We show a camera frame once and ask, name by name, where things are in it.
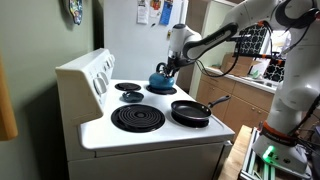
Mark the blue spoon rest dish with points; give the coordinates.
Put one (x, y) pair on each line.
(132, 96)

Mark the small yellow fridge magnet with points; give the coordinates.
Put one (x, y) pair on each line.
(168, 34)

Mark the wooden table top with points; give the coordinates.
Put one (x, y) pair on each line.
(235, 156)

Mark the small black coil burner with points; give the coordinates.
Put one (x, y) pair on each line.
(128, 87)
(168, 91)

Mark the white stove knob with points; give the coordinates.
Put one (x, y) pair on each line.
(104, 78)
(99, 86)
(108, 64)
(111, 59)

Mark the white green package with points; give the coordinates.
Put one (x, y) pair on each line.
(258, 71)

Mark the brown cardboard box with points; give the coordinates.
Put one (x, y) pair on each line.
(240, 65)

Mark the white electric stove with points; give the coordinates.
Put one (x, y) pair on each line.
(150, 140)

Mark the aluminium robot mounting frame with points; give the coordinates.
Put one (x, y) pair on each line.
(258, 166)

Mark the paper with red print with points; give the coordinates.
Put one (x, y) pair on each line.
(155, 6)

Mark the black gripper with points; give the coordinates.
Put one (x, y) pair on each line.
(175, 62)

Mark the white paper sheet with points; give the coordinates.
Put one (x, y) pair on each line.
(142, 11)

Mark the colourful wall decoration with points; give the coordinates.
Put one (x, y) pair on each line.
(76, 10)

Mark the yellow wooden board edge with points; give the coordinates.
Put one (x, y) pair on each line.
(6, 110)

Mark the light wooden kitchen cabinets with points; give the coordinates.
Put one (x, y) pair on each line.
(246, 106)

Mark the white refrigerator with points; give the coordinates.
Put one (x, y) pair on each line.
(133, 50)

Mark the white kitchen countertop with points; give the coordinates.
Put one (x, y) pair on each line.
(253, 82)

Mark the blue paper sheet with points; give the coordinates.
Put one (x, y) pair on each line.
(166, 13)

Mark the black orange clamp bar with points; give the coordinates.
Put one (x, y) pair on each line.
(271, 59)

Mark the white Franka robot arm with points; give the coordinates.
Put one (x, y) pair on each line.
(300, 83)

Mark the black frying pan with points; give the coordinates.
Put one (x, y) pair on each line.
(190, 110)

